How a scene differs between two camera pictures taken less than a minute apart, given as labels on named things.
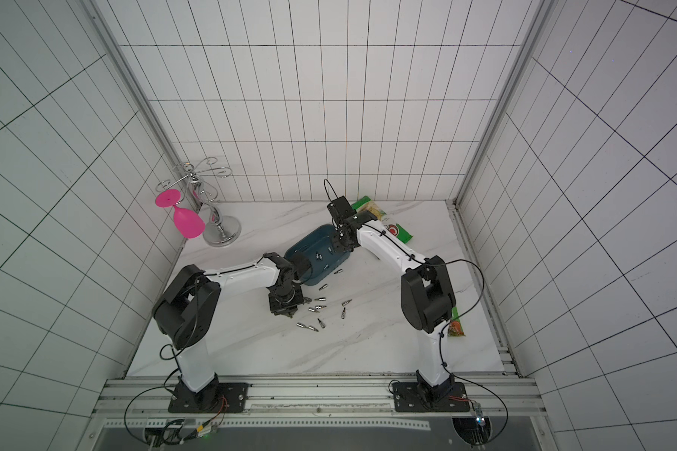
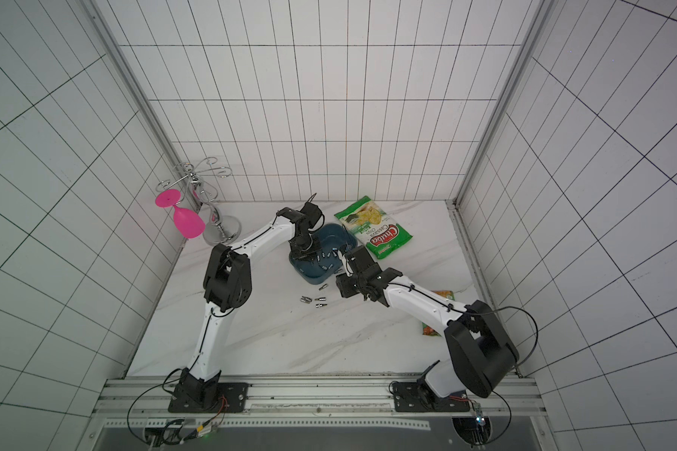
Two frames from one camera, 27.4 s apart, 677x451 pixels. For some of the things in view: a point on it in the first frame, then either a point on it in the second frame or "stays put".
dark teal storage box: [324, 257] stays put
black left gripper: [284, 310] → [306, 256]
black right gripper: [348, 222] → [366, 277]
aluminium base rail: [495, 400] stays put
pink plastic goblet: [188, 223] stays put
